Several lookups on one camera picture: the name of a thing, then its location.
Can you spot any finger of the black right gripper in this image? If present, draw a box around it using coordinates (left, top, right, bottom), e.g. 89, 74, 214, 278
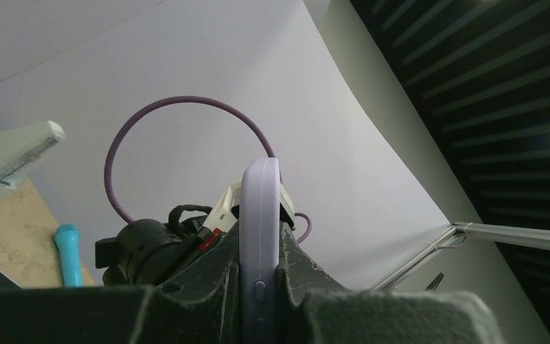
276, 223, 348, 343

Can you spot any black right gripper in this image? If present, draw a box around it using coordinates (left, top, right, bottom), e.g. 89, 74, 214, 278
95, 204, 241, 343

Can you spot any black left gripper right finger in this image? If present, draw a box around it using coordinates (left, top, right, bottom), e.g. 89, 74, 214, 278
299, 291, 505, 343

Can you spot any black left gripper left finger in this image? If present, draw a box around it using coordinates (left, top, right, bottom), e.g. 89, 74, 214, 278
0, 287, 161, 343

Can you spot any lilac phone case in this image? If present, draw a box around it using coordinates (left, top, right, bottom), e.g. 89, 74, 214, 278
238, 158, 280, 343

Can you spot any blue cylindrical flashlight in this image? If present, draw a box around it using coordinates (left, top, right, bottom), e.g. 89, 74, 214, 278
54, 224, 83, 287

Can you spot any white translucent metronome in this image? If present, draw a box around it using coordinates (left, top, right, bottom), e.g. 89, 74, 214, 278
0, 120, 66, 203

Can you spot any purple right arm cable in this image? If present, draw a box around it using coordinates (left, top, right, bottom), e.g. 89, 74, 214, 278
103, 95, 313, 244

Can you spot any aluminium frame rail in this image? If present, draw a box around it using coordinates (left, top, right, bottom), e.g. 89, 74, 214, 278
367, 221, 550, 292

